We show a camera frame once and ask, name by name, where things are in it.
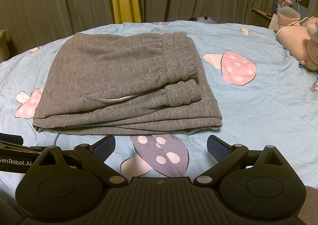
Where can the dark wooden nightstand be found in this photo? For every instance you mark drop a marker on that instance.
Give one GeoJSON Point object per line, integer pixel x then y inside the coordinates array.
{"type": "Point", "coordinates": [260, 18]}

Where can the black wall socket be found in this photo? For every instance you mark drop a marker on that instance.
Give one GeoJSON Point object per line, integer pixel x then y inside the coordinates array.
{"type": "Point", "coordinates": [304, 3]}

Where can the plastic water bottle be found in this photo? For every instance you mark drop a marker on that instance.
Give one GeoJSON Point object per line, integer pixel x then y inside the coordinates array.
{"type": "Point", "coordinates": [278, 5]}

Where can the light blue mushroom bedsheet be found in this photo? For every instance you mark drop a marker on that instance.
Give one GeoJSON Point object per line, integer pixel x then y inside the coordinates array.
{"type": "Point", "coordinates": [277, 107]}

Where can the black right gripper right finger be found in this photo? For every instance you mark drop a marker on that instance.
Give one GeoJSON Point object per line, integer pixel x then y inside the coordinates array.
{"type": "Point", "coordinates": [229, 158]}

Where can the grey sweatpants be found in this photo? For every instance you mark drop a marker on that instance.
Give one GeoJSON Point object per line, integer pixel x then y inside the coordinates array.
{"type": "Point", "coordinates": [142, 84]}

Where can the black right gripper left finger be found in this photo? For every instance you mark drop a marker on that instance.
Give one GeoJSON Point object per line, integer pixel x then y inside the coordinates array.
{"type": "Point", "coordinates": [92, 158]}

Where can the purple black bag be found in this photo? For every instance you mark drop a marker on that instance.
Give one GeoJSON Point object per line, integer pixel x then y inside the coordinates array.
{"type": "Point", "coordinates": [203, 19]}

